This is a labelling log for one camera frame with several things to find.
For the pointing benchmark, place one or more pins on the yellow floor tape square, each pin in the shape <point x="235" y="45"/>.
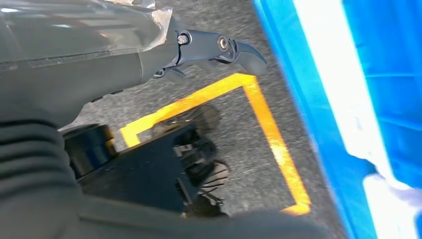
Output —
<point x="262" y="109"/>

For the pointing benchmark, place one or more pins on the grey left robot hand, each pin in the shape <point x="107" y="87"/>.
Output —
<point x="82" y="59"/>

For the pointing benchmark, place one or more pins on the blue metal shelf rack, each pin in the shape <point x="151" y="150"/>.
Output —
<point x="310" y="82"/>

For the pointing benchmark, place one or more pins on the blue plastic bin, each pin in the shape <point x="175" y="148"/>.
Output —
<point x="395" y="66"/>

